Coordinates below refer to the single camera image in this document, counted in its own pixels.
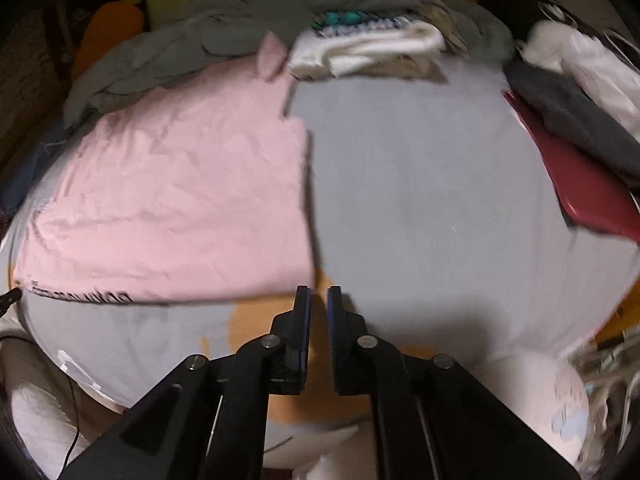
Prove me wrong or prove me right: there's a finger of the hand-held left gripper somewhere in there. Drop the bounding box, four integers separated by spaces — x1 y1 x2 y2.
0 287 23 317

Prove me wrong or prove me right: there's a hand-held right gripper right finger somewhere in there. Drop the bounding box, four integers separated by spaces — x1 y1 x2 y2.
326 285 583 480

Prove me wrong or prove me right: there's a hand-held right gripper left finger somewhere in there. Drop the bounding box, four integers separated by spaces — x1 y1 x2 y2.
60 285 313 480

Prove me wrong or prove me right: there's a pink shirt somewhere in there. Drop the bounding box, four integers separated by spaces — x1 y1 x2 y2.
12 32 318 306

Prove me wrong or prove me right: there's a blue denim garment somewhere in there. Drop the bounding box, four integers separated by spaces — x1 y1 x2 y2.
0 125 76 211

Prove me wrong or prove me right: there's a white folded garment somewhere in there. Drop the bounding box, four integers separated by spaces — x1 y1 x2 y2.
287 20 446 81

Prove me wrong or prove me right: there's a red folded garment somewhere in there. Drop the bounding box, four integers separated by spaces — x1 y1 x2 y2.
502 90 640 243

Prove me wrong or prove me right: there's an orange pillow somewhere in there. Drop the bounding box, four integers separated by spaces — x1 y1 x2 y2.
72 0 146 81

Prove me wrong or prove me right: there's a grey crumpled blanket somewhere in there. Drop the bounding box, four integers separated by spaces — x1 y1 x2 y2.
62 0 516 131

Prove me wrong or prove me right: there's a teal patterned folded cloth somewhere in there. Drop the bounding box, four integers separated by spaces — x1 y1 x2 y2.
312 9 411 38

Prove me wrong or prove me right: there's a dark grey cloth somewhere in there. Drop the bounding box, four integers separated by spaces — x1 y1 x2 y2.
507 60 640 191

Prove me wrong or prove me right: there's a white crumpled cloth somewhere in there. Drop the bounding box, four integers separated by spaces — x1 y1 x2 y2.
520 20 640 141

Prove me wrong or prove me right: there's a black cloth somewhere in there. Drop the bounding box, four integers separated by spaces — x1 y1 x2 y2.
477 0 586 43

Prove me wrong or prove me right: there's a black cable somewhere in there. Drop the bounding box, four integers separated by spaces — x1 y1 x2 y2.
60 375 83 480

